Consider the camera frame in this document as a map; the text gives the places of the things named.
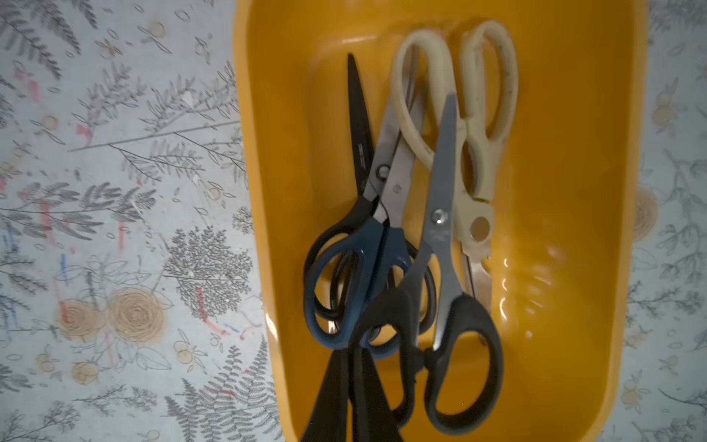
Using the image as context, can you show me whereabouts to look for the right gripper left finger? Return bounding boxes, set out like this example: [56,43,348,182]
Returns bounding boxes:
[301,349,349,442]

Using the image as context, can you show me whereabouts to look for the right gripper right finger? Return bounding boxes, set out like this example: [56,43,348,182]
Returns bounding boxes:
[352,346,402,441]

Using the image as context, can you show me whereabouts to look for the black handled steel scissors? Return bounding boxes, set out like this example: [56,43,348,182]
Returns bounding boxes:
[353,94,504,436]

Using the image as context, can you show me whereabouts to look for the blue handled scissors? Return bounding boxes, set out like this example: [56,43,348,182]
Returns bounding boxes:
[302,82,429,360]

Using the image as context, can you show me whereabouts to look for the cream kitchen scissors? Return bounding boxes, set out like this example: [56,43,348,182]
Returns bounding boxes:
[390,20,519,309]

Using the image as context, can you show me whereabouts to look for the yellow storage box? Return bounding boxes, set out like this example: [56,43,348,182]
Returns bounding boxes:
[234,1,648,441]

